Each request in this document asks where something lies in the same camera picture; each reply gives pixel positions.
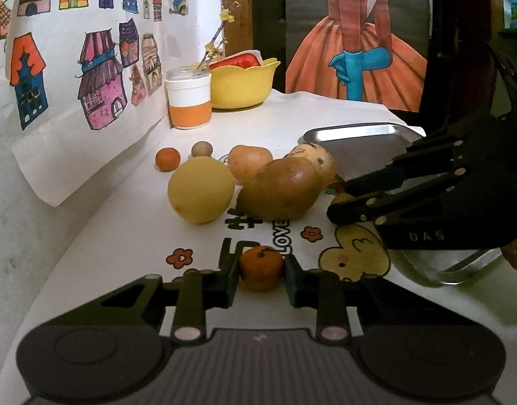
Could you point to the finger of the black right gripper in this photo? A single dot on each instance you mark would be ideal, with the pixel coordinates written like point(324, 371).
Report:
point(368, 208)
point(425, 157)

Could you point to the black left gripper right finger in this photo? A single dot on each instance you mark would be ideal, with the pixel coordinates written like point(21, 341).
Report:
point(334, 301)

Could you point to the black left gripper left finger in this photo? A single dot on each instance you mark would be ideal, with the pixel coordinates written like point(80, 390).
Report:
point(144, 301)

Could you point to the small orange tangerine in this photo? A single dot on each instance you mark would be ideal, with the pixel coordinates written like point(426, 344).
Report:
point(167, 159)
point(261, 268)

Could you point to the stainless steel tray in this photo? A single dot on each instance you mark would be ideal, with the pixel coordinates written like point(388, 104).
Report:
point(365, 148)

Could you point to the striped tan melon fruit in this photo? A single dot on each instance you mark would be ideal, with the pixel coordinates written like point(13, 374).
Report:
point(321, 159)

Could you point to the brown green mango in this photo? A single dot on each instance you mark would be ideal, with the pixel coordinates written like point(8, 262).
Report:
point(282, 189)

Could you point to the large yellow round fruit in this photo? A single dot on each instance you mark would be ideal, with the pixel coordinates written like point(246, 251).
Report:
point(201, 189)

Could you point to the orange peach fruit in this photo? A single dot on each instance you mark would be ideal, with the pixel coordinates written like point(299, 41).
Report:
point(244, 161)

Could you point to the white cartoon print tablecloth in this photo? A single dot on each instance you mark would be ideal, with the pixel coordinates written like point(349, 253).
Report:
point(136, 232)

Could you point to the girl in orange dress painting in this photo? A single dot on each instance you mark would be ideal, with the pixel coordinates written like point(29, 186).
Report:
point(352, 54)

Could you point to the small brown longan fruit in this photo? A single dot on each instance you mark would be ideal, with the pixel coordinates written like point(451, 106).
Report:
point(202, 148)

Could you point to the yellow plastic bowl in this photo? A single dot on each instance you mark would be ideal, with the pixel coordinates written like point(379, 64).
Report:
point(235, 88)

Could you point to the red item in bowl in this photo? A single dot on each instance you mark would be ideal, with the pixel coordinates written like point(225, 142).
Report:
point(244, 60)

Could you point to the orange and white cup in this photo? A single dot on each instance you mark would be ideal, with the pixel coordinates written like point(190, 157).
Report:
point(189, 97)

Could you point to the yellow flower twig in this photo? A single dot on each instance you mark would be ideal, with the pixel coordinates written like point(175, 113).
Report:
point(215, 48)

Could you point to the colourful houses drawing paper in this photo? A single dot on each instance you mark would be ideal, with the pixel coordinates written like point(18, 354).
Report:
point(86, 80)

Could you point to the small orange tangerine by wall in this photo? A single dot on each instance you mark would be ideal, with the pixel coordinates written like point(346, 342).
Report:
point(167, 159)

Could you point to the brown wooden door frame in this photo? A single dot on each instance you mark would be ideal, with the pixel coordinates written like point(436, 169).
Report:
point(239, 34)

